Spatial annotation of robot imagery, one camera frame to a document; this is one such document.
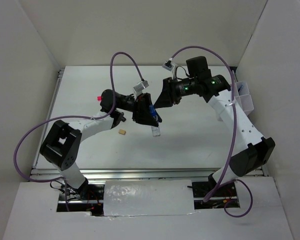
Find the white cover plate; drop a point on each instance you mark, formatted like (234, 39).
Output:
(148, 198)

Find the white compartment organizer box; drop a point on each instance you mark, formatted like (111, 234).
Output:
(242, 100)

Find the tan eraser block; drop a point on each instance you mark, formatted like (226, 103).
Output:
(122, 132)

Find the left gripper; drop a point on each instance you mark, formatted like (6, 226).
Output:
(141, 113)

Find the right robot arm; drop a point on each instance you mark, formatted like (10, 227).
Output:
(249, 148)

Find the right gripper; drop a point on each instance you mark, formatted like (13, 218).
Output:
(169, 94)

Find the aluminium rail frame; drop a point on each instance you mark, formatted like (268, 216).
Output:
(192, 144)

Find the pink highlighter marker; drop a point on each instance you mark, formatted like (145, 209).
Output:
(98, 98)

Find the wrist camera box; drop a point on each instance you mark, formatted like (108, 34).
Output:
(139, 87)
(169, 65)

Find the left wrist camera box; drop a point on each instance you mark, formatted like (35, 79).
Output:
(139, 87)

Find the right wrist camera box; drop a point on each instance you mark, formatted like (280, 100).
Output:
(169, 65)

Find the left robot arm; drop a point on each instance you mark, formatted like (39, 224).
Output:
(61, 145)

